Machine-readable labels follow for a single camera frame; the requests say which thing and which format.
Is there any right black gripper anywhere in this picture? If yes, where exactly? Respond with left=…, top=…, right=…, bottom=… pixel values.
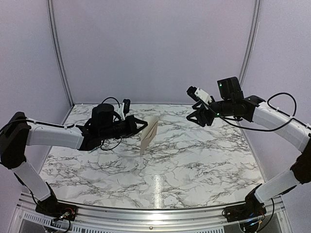
left=187, top=99, right=234, bottom=127

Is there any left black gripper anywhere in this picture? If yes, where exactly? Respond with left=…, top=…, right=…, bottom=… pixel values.
left=100, top=115, right=148, bottom=141

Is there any cream envelope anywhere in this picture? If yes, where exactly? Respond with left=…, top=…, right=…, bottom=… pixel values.
left=140, top=116, right=159, bottom=156

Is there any green white glue stick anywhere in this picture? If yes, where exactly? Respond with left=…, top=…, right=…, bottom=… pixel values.
left=88, top=146, right=101, bottom=153

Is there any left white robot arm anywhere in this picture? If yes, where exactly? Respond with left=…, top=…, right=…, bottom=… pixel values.
left=0, top=101, right=148, bottom=216

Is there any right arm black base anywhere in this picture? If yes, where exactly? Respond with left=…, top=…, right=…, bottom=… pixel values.
left=222, top=188, right=267, bottom=222

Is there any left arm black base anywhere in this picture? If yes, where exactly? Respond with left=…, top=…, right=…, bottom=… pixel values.
left=35, top=186, right=77, bottom=221

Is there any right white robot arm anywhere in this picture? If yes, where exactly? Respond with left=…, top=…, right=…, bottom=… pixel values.
left=187, top=77, right=311, bottom=217

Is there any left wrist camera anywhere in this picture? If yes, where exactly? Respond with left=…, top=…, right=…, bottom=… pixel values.
left=119, top=99, right=131, bottom=121

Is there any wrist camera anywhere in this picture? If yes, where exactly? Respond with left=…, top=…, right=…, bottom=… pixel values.
left=187, top=86, right=214, bottom=104
left=119, top=99, right=131, bottom=121

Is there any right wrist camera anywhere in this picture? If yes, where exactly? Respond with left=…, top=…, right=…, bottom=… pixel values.
left=187, top=86, right=214, bottom=104

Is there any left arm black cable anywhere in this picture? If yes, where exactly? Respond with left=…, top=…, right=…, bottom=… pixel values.
left=99, top=97, right=123, bottom=151

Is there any right aluminium corner post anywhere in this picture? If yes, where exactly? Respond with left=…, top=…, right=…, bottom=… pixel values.
left=238, top=0, right=262, bottom=86

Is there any curved aluminium front rail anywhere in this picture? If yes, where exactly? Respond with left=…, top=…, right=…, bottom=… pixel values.
left=8, top=193, right=292, bottom=233

